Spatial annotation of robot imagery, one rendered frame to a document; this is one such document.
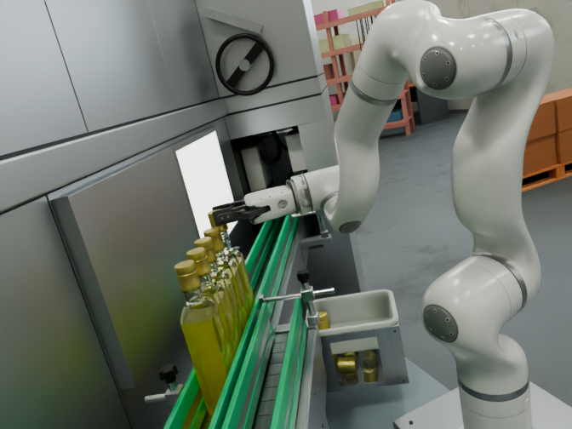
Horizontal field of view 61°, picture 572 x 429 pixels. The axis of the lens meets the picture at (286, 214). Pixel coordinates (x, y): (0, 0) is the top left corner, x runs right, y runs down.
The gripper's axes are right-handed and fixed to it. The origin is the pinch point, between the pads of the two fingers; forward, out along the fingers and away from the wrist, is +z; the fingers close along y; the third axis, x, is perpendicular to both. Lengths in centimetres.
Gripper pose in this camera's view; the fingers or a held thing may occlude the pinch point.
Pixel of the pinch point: (222, 214)
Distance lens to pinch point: 103.3
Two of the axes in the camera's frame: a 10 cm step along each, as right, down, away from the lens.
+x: -2.2, -9.4, -2.7
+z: -9.6, 2.5, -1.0
